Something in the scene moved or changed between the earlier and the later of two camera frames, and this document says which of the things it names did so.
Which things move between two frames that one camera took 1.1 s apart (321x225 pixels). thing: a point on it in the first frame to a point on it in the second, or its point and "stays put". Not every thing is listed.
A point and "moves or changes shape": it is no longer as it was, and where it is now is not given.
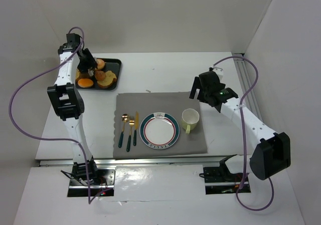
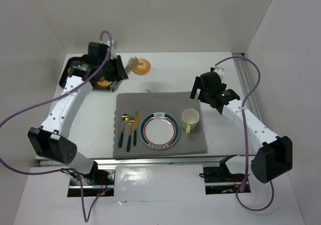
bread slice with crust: (110, 79) stays put
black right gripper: (200, 88) stays put
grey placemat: (144, 104) stays put
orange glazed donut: (101, 63) moves or changes shape
